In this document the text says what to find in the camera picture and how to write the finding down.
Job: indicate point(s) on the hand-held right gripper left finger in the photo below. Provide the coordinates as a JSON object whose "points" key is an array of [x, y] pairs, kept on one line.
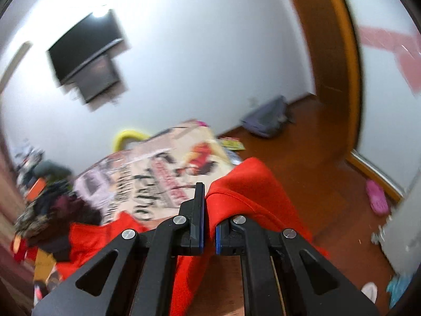
{"points": [[198, 233]]}

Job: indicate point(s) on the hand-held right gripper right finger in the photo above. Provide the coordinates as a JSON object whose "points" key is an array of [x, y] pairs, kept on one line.
{"points": [[218, 241]]}

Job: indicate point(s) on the red garment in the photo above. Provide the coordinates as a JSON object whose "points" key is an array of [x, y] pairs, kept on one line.
{"points": [[250, 184]]}

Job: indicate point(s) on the pile of dark clothes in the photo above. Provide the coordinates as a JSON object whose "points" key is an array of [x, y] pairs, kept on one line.
{"points": [[56, 204]]}

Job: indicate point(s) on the bed with printed cover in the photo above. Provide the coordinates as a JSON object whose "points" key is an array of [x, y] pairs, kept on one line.
{"points": [[164, 151]]}

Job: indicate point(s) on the green yellow packet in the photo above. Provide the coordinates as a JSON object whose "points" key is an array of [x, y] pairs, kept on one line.
{"points": [[232, 143]]}

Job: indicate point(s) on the yellow plastic hoop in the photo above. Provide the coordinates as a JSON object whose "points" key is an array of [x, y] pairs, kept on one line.
{"points": [[119, 136]]}

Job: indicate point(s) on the grey backpack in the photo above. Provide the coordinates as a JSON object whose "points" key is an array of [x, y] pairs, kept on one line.
{"points": [[266, 118]]}

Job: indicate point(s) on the yellow cardboard box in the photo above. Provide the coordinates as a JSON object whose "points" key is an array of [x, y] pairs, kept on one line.
{"points": [[44, 266]]}

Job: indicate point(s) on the white slipper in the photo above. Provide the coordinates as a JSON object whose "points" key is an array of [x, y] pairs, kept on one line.
{"points": [[370, 291]]}

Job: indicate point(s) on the pink slipper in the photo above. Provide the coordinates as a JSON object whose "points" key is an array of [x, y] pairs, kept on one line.
{"points": [[377, 197]]}

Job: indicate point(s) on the teal cloth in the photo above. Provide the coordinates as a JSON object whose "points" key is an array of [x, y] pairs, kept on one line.
{"points": [[398, 289]]}

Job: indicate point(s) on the white cabinet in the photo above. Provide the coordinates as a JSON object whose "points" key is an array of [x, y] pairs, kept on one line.
{"points": [[404, 230]]}

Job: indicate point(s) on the wooden door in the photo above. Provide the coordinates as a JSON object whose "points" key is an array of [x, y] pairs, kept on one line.
{"points": [[329, 56]]}

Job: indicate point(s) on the pink paper decoration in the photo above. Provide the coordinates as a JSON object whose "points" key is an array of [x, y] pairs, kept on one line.
{"points": [[404, 56]]}

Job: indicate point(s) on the black wall television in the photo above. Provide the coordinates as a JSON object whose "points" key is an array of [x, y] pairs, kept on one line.
{"points": [[85, 46]]}

